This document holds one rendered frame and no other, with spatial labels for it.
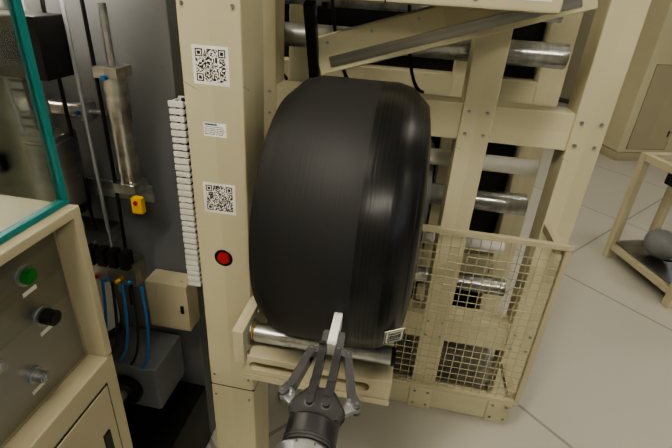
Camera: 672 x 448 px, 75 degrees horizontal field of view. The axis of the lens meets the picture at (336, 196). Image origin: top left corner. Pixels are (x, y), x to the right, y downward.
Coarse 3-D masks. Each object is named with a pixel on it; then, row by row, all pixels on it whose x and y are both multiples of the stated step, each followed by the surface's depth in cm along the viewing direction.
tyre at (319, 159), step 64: (320, 128) 77; (384, 128) 76; (256, 192) 78; (320, 192) 73; (384, 192) 72; (256, 256) 78; (320, 256) 74; (384, 256) 73; (320, 320) 81; (384, 320) 78
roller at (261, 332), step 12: (264, 324) 105; (252, 336) 104; (264, 336) 103; (276, 336) 102; (288, 336) 102; (300, 348) 102; (348, 348) 100; (360, 348) 100; (372, 348) 100; (384, 348) 100; (360, 360) 101; (372, 360) 100; (384, 360) 99
